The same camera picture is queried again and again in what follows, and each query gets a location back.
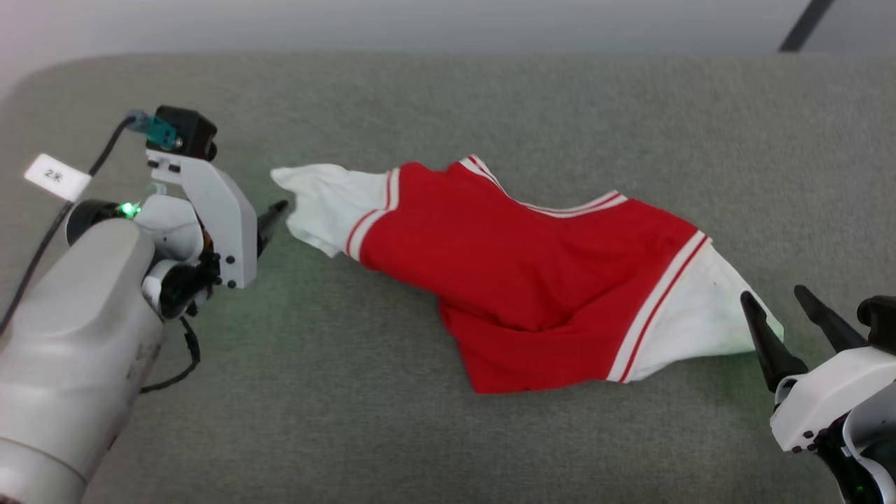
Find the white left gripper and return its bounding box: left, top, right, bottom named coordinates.
left=135, top=148, right=290, bottom=319

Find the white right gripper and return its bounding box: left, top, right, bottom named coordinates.
left=739, top=284, right=896, bottom=454

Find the red and white shirt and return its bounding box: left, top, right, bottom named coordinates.
left=270, top=154, right=785, bottom=395

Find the dark slanted pole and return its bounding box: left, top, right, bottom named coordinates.
left=778, top=0, right=838, bottom=53

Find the short black looped cable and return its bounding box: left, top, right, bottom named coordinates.
left=139, top=316, right=202, bottom=395

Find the white paper cable label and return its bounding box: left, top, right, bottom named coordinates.
left=24, top=153, right=92, bottom=203

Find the thin black camera cable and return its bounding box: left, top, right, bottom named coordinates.
left=0, top=115, right=141, bottom=337

